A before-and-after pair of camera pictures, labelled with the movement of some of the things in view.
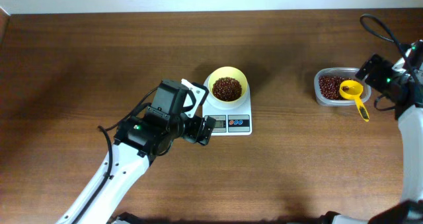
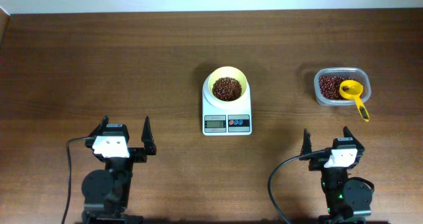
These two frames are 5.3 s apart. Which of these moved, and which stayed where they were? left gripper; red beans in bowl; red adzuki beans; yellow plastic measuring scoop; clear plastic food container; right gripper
Moved: left gripper; right gripper
Stayed: red beans in bowl; clear plastic food container; yellow plastic measuring scoop; red adzuki beans
